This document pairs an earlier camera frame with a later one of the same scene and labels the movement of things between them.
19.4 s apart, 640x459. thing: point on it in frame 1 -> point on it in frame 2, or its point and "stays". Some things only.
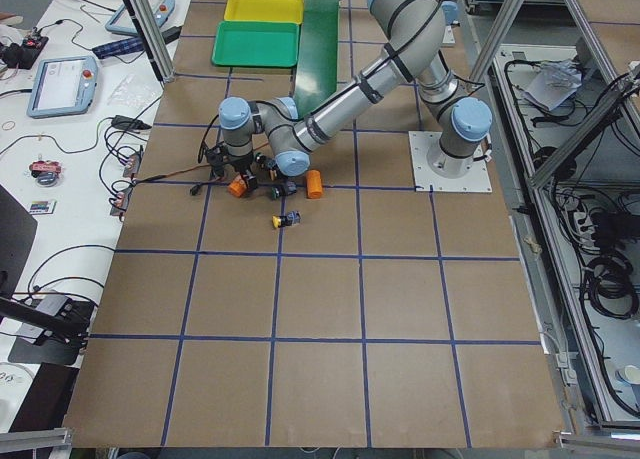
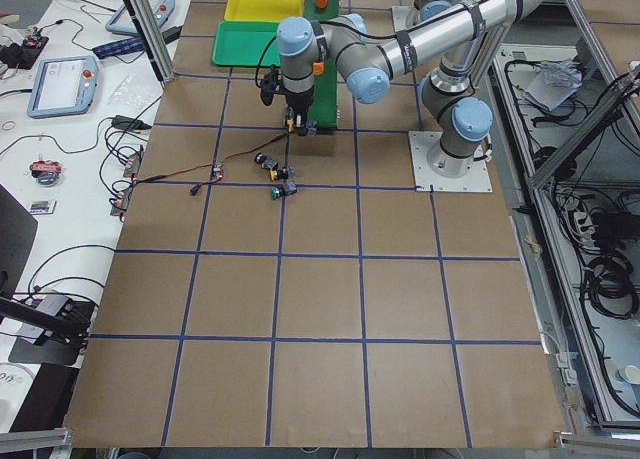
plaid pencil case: [122, 47] stays
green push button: [261, 159] stays
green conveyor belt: [317, 77] stays
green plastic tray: [259, 44] stays
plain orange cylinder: [314, 189] -> [318, 68]
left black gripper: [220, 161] -> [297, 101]
